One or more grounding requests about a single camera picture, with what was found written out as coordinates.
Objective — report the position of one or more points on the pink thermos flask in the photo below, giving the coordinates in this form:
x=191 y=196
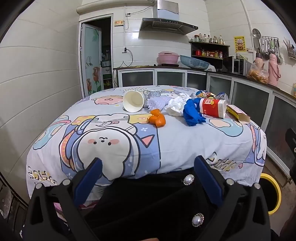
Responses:
x=258 y=63
x=274 y=69

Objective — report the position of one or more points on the yellow cardboard box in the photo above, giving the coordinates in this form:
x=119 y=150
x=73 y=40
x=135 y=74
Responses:
x=235 y=111

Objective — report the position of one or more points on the blue plastic basket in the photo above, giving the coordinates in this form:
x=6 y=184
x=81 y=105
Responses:
x=194 y=62

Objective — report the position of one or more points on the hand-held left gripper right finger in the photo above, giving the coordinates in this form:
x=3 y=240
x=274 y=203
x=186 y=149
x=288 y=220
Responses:
x=208 y=180

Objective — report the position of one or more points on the red and white paper cup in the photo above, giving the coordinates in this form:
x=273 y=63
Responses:
x=212 y=107

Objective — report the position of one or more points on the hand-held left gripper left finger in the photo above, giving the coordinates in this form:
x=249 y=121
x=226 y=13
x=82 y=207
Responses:
x=89 y=180

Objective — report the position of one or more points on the blue rubber glove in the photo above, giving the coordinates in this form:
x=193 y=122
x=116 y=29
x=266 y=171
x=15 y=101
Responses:
x=192 y=113

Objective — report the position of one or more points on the dark wooden shelf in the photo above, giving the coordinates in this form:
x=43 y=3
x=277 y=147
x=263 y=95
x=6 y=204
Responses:
x=209 y=43

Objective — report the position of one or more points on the small yellow bottle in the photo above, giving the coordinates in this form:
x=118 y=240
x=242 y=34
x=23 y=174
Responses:
x=294 y=89

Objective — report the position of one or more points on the bag of fried snacks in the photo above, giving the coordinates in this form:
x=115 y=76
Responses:
x=257 y=75

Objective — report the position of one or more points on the black microwave oven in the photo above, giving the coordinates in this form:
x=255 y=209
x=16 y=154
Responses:
x=238 y=66

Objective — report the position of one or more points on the pearl button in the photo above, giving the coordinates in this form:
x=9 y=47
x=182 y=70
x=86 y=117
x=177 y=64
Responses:
x=198 y=220
x=188 y=180

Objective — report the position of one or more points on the cartoon printed tablecloth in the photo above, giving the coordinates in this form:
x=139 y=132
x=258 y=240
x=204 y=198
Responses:
x=173 y=143

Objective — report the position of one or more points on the steel range hood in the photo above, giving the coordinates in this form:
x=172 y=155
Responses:
x=166 y=23

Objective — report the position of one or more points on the chopstick holder basket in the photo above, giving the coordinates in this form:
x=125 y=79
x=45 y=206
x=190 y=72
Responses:
x=291 y=52

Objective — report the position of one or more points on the colourful snack packet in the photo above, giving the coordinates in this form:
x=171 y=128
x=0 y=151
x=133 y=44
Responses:
x=203 y=94

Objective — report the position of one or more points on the row of glass jars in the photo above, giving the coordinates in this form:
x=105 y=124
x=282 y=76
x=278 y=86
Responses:
x=209 y=39

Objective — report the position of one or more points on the rack of hanging kitchen utensils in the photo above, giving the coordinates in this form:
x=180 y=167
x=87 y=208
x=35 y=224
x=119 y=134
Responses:
x=266 y=46

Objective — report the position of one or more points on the pink lidded basin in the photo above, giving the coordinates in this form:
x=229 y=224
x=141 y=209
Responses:
x=168 y=58

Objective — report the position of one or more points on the flower printed door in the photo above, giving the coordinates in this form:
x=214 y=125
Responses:
x=91 y=58

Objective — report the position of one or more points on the yellow wall poster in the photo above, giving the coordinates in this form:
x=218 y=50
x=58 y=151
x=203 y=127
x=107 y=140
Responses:
x=239 y=44

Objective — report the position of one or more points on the black induction cooker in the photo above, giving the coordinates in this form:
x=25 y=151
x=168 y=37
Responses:
x=170 y=65

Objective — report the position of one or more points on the purple sponge cloth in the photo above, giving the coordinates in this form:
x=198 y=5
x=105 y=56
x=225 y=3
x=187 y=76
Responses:
x=159 y=102

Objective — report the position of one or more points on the large white tissue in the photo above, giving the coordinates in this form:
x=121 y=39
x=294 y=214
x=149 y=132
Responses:
x=175 y=109

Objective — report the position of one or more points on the yellow rimmed trash bin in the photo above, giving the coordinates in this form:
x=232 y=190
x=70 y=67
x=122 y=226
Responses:
x=276 y=187

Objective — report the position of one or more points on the row of seasoning bottles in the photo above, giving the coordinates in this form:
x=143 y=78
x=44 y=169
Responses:
x=209 y=53

